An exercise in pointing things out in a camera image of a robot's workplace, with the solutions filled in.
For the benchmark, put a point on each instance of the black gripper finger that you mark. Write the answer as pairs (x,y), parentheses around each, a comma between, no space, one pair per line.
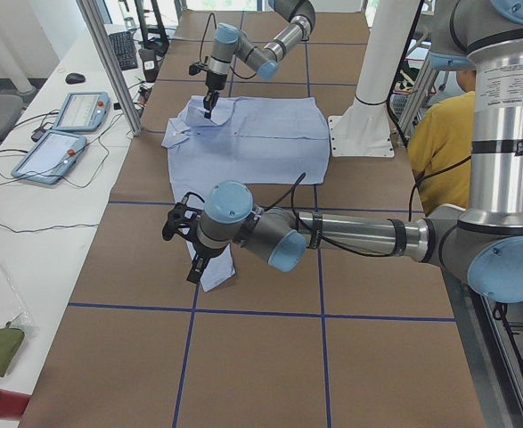
(207,101)
(196,271)
(208,114)

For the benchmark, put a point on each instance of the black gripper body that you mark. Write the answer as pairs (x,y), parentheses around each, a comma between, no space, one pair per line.
(203,251)
(213,82)

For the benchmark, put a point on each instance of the blue striped button shirt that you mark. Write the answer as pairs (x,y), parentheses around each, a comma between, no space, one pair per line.
(247,140)

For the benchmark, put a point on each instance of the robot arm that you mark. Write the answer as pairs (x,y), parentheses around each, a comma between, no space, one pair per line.
(230,43)
(482,245)

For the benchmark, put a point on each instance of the black keyboard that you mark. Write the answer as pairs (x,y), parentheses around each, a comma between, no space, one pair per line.
(123,46)

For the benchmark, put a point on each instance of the upper blue teach pendant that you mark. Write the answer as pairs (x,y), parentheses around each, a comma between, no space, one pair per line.
(82,112)

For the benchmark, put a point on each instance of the blue teach pendant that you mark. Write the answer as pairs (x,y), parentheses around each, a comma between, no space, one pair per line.
(82,112)
(51,158)

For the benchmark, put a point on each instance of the black computer mouse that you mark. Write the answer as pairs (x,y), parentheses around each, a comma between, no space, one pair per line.
(74,78)

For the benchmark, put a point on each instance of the lower blue teach pendant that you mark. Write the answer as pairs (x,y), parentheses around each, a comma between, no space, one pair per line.
(51,158)

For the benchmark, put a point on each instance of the person in yellow shirt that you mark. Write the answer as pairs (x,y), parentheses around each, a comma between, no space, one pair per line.
(439,147)

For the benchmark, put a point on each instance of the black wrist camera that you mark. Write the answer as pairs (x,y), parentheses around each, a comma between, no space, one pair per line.
(197,67)
(182,220)

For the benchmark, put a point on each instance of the aluminium frame post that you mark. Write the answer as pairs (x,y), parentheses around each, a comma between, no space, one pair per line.
(98,32)

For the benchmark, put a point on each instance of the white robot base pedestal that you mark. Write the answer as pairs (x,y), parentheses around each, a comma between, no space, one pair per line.
(363,130)

